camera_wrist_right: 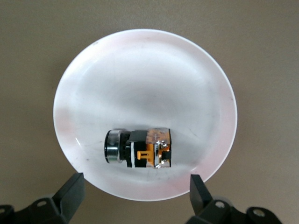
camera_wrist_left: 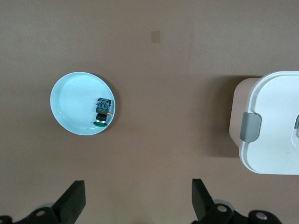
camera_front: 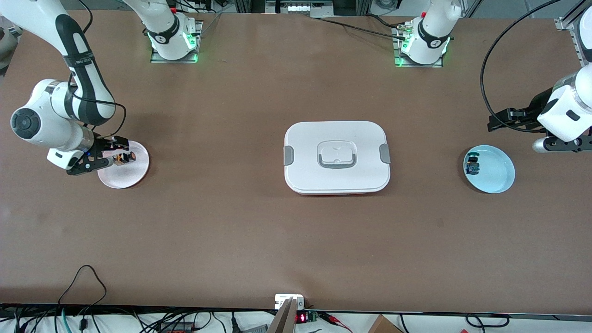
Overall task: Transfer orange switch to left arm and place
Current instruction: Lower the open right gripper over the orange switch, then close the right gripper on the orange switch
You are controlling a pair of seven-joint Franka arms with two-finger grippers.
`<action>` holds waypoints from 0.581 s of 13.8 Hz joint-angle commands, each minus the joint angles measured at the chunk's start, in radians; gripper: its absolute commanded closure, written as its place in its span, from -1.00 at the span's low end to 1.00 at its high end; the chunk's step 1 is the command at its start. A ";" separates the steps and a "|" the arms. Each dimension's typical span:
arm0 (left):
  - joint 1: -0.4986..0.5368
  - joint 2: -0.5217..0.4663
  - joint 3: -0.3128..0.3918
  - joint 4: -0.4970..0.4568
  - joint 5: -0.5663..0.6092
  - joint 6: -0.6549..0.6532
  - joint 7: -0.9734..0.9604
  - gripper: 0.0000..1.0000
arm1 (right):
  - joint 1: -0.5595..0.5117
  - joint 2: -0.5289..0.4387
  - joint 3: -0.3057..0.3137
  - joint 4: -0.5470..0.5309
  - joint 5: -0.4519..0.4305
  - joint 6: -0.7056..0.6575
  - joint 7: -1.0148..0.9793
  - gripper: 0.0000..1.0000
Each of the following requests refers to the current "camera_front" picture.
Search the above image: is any white lidded lunch box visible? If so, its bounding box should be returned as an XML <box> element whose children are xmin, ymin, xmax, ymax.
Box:
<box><xmin>284</xmin><ymin>121</ymin><xmax>391</xmax><ymax>196</ymax></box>

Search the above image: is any small white labelled box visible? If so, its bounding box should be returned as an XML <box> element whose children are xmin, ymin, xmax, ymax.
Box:
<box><xmin>275</xmin><ymin>294</ymin><xmax>305</xmax><ymax>309</ymax></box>

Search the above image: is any brown cardboard box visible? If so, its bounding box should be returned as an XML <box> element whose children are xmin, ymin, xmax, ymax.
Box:
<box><xmin>368</xmin><ymin>314</ymin><xmax>404</xmax><ymax>333</ymax></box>

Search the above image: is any pink round plate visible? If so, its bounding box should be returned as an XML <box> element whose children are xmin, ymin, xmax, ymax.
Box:
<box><xmin>97</xmin><ymin>140</ymin><xmax>150</xmax><ymax>189</ymax></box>

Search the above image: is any light blue round plate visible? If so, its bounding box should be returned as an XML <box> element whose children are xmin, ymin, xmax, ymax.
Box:
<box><xmin>463</xmin><ymin>145</ymin><xmax>516</xmax><ymax>194</ymax></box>

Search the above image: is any wooden beam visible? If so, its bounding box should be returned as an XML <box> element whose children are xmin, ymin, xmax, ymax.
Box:
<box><xmin>267</xmin><ymin>298</ymin><xmax>297</xmax><ymax>333</ymax></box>

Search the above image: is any red alligator clip lead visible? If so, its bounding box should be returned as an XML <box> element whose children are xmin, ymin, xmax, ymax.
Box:
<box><xmin>319</xmin><ymin>312</ymin><xmax>353</xmax><ymax>333</ymax></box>

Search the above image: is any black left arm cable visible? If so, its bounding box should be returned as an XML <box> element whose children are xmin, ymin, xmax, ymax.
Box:
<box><xmin>480</xmin><ymin>0</ymin><xmax>562</xmax><ymax>134</ymax></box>

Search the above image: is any aluminium extrusion rail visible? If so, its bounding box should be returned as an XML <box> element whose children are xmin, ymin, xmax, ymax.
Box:
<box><xmin>554</xmin><ymin>16</ymin><xmax>584</xmax><ymax>65</ymax></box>

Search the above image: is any black looped cable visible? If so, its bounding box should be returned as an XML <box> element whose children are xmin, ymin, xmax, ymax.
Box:
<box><xmin>58</xmin><ymin>265</ymin><xmax>107</xmax><ymax>315</ymax></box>

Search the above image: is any black arm base cable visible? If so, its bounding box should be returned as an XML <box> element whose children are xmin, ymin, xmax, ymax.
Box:
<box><xmin>319</xmin><ymin>14</ymin><xmax>407</xmax><ymax>40</ymax></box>

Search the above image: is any black coiled cable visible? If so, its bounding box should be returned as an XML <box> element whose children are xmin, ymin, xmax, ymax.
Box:
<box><xmin>465</xmin><ymin>314</ymin><xmax>510</xmax><ymax>329</ymax></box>

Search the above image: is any aluminium frame with light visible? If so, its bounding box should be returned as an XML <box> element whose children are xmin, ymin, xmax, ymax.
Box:
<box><xmin>235</xmin><ymin>0</ymin><xmax>371</xmax><ymax>18</ymax></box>

